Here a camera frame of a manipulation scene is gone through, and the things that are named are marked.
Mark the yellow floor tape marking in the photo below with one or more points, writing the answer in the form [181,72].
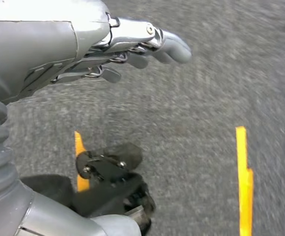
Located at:
[243,182]

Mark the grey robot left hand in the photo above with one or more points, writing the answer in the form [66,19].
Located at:
[34,42]

